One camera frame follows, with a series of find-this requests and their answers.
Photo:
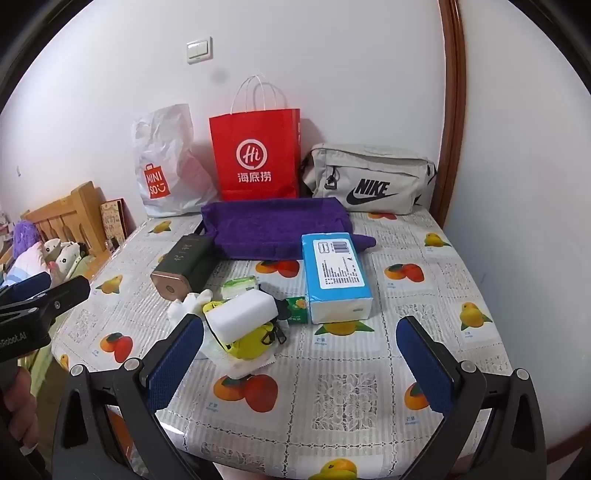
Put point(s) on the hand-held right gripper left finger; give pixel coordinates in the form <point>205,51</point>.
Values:
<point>178,364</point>

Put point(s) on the fruit-print wipe packet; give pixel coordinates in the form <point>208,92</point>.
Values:
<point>251,367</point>

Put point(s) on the dark green box gold end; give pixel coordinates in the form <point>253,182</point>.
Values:
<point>184,263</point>

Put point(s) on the purple fabric tray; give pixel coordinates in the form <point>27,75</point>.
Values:
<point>268,226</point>

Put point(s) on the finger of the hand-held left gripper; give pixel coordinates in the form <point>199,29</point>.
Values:
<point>27,284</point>
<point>64,295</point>

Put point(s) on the green snack packet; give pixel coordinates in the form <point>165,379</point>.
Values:
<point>296,310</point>

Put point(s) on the blue tissue pack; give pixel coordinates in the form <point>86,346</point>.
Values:
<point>337,277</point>

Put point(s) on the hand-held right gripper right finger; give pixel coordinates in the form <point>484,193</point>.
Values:
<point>425,369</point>

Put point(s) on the red paper bag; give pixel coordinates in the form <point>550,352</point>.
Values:
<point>254,157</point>

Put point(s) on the brown wooden door frame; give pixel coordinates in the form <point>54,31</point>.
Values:
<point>455,115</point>

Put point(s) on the purple plush toy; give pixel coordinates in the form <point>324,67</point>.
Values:
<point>25,237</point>

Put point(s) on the white sponge block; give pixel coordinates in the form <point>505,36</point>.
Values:
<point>240,316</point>

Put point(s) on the beige waist bag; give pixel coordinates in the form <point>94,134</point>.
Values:
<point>369,170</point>

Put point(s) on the white tissue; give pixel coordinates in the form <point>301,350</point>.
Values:
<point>184,307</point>

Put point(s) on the small green tissue pack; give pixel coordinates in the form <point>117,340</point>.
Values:
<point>238,287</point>

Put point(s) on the yellow black pouch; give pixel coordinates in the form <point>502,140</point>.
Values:
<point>249,345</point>

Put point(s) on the person's left forearm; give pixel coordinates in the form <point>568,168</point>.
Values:
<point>18,461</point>

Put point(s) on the patterned flat box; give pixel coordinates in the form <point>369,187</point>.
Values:
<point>113,221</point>

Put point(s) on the white plastic bag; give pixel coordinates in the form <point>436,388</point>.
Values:
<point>161,161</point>

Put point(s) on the white light switch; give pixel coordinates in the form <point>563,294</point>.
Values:
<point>199,50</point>

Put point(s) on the person's left hand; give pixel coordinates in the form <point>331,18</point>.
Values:
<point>23,406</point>

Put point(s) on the wooden bed headboard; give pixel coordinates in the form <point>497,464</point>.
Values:
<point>69,212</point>

